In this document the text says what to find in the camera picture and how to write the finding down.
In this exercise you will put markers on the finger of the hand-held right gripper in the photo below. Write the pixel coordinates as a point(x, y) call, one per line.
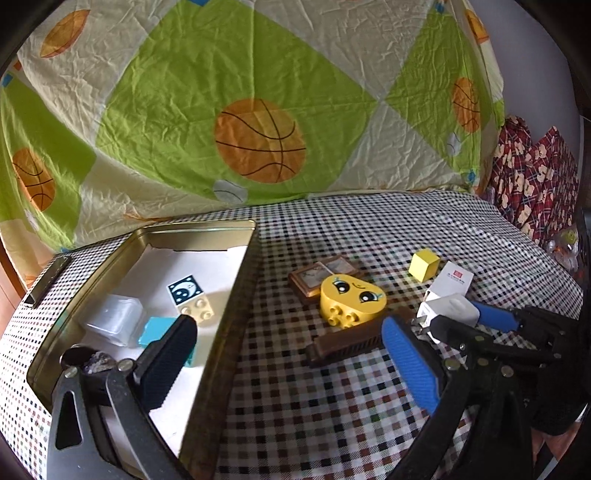
point(445, 328)
point(494, 316)

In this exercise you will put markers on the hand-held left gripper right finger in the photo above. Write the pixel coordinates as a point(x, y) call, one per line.
point(411, 364)

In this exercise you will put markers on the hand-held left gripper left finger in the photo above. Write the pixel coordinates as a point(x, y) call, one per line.
point(168, 360)

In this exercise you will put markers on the white charger plug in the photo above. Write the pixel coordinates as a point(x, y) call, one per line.
point(455, 309)

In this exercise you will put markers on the blue bear print cube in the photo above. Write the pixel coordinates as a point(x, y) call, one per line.
point(154, 330)

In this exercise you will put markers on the white rectangular box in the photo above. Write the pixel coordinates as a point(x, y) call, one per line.
point(455, 279)

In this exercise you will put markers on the gold tin box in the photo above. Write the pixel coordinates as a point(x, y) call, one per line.
point(221, 369)

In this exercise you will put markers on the small yellow cube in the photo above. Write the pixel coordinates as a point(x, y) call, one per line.
point(422, 267)

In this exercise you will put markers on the clear plastic box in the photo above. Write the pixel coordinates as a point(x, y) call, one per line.
point(115, 318)

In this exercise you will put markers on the brown comb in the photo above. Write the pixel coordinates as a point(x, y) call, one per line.
point(346, 344)

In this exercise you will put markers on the moon print toy block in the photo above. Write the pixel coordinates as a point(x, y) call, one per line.
point(184, 290)

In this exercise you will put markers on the yellow face toy block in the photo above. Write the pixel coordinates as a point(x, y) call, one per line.
point(351, 295)

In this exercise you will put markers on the dark round trinket with crystals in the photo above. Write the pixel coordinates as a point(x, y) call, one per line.
point(76, 356)

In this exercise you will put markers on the brown picture card case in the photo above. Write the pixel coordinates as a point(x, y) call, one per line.
point(307, 279)

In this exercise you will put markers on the white paper sheet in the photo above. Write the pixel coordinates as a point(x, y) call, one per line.
point(152, 267)

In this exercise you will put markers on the clear plastic wrapped item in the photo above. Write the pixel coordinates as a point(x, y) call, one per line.
point(565, 247)

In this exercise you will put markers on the checkered bed sheet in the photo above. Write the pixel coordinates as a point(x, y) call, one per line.
point(323, 415)

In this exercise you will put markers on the red plaid bear cloth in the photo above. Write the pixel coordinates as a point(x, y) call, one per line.
point(531, 180)

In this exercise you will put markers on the metal bar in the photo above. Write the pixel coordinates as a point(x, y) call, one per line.
point(46, 281)

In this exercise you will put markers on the basketball print blanket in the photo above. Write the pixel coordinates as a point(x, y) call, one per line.
point(231, 69)

